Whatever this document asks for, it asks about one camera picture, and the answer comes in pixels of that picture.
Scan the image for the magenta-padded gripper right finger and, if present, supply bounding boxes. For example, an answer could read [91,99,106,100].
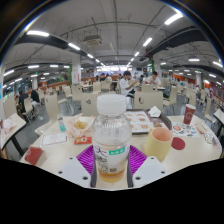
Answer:
[126,144,168,189]

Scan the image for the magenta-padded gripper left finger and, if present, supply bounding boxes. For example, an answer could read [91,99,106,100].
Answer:
[54,144,98,189]

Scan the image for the clear tea bottle white cap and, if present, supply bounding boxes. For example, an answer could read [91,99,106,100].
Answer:
[91,94,133,184]

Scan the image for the pale yellow cup pink inside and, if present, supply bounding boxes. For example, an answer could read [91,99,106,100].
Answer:
[144,127,174,163]

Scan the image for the red sauce packet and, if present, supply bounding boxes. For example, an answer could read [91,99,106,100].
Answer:
[195,123,207,135]
[73,135,93,146]

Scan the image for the white printed card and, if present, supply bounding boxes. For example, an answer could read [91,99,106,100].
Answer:
[40,132,69,148]

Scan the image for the flat round red coaster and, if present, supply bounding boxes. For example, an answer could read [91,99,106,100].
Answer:
[171,136,186,151]

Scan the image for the red carton box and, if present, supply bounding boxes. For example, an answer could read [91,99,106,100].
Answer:
[24,145,44,166]

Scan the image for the paper food wrapper with fries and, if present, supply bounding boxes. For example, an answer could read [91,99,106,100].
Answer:
[64,113,96,138]

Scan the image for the small teal bottle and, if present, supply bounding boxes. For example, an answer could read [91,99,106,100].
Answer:
[57,114,67,132]

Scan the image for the printed paper tray liner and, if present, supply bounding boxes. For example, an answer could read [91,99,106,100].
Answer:
[124,111,168,134]

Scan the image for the colourful printed flyer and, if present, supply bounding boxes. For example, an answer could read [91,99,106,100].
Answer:
[171,122,201,139]

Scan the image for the crumpled white napkin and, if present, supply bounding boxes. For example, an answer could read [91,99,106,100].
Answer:
[147,105,163,118]

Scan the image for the clear plastic packet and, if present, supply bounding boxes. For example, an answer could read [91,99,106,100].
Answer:
[203,131,216,144]

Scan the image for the red paper cup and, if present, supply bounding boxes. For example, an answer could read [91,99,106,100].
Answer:
[182,103,197,126]

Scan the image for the beige canteen chairs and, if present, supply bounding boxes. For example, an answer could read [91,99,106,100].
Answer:
[3,79,218,135]

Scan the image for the white neighbouring table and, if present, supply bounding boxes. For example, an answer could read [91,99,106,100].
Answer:
[0,112,28,158]

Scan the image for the person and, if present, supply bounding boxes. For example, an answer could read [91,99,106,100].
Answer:
[16,93,31,116]
[146,71,162,87]
[28,87,41,108]
[119,70,139,98]

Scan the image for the ceiling air conditioner unit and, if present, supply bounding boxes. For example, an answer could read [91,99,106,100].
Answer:
[83,34,104,47]

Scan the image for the ceiling strip lights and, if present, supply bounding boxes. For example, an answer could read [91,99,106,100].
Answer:
[3,11,224,88]

